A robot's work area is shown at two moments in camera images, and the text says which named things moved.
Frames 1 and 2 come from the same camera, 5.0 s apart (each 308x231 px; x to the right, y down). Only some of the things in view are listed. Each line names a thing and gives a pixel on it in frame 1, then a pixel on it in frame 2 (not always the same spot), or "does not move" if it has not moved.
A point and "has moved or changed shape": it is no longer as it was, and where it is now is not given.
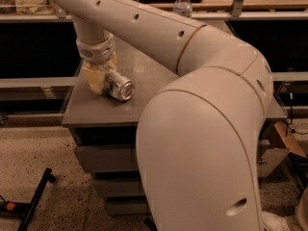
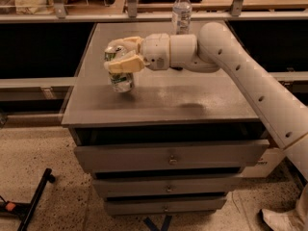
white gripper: x=95 y=53 -> x=156 y=51
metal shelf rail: x=235 y=16 does not move
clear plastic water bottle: x=182 y=5 does not move
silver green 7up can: x=118 y=86 has moved or changed shape
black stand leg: x=22 y=210 does not move
